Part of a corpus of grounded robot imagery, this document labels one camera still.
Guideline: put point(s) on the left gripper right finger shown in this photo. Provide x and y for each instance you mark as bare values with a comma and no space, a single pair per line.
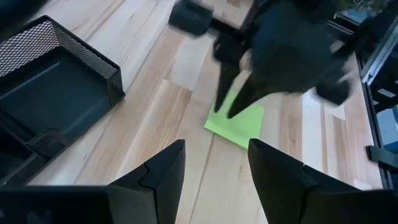
276,186

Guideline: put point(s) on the green sticky note pad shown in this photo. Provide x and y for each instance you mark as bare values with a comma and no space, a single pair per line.
242,130

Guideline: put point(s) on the black mesh desk organizer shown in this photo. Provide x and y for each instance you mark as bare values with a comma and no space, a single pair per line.
62,99

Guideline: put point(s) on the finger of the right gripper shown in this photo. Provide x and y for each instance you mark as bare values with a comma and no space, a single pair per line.
226,81
247,96

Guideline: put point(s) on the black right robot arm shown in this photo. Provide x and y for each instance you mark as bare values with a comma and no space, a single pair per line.
189,17

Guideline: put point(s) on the blue box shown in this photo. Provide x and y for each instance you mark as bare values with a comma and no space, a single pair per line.
390,130

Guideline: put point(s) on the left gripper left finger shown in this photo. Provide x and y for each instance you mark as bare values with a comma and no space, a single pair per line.
168,174

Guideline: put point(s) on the silver aluminium rail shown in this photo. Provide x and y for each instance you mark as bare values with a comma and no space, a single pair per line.
381,53

